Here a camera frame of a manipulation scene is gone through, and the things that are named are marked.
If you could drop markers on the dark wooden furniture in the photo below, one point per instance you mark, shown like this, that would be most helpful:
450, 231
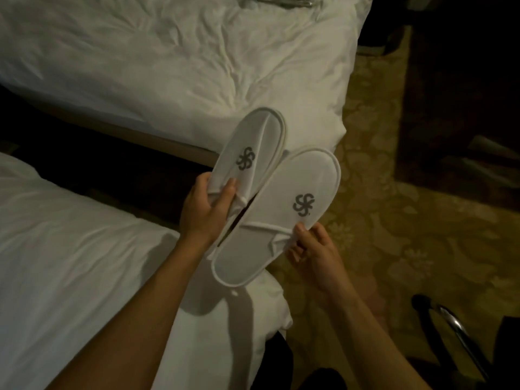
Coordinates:
463, 97

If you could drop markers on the bed with white duvet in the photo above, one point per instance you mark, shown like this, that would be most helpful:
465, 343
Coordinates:
183, 64
81, 280

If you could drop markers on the person's right hand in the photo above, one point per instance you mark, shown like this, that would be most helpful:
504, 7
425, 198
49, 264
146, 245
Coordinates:
321, 259

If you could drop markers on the person's left forearm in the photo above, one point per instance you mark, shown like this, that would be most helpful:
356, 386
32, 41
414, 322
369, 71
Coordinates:
134, 324

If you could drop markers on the metal clothes hanger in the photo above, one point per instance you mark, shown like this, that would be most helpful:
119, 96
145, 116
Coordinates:
284, 0

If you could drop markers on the person's left thumb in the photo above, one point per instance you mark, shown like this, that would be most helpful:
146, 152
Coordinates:
223, 196

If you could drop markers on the person's right forearm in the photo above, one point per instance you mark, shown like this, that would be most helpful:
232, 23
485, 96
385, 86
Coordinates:
371, 341

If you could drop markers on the white hotel slipper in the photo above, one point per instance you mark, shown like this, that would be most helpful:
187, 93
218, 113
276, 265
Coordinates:
248, 162
280, 215

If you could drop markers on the person's right thumb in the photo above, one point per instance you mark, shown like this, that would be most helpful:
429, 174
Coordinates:
301, 235

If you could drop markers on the person's left hand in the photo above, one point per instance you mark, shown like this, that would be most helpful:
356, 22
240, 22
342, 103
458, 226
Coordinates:
199, 221

